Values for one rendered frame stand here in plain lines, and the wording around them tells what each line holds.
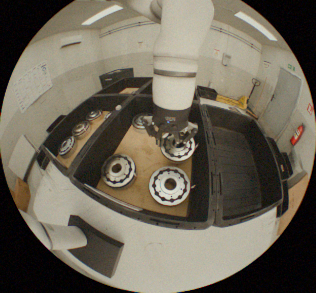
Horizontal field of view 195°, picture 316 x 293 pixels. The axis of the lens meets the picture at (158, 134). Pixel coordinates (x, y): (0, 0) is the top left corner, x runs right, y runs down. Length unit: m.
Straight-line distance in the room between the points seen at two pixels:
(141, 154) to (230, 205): 0.32
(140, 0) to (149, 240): 0.58
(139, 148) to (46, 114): 3.07
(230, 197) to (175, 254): 0.29
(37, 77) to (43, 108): 0.85
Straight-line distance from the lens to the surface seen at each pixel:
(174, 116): 0.16
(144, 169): 0.28
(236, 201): 0.36
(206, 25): 0.15
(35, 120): 3.17
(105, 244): 0.42
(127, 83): 0.91
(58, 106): 3.34
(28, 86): 3.19
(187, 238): 0.43
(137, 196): 0.27
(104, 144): 0.29
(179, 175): 0.24
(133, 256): 0.46
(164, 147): 0.27
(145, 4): 0.19
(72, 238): 0.41
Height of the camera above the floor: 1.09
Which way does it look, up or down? 47 degrees down
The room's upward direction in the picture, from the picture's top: straight up
